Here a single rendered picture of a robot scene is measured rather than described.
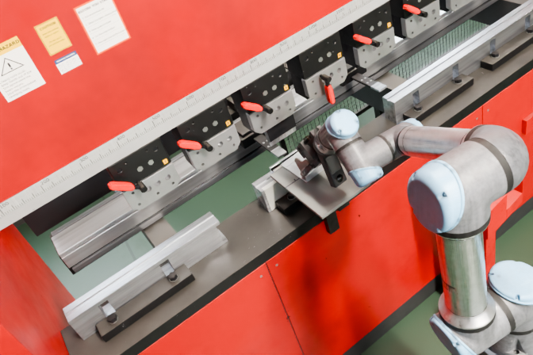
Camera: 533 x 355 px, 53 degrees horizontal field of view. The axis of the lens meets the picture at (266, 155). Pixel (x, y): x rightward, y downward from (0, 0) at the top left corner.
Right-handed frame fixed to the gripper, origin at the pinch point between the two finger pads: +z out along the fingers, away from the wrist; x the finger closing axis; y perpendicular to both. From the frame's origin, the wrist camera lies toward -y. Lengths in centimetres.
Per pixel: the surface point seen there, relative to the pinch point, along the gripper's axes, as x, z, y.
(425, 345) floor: -18, 64, -80
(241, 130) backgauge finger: 3.4, 19.1, 26.5
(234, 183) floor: -22, 161, 33
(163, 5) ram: 21, -42, 47
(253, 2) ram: -1, -36, 40
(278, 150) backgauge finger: 0.8, 10.8, 12.2
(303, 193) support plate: 8.1, -2.8, -4.4
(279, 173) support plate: 7.1, 5.5, 5.3
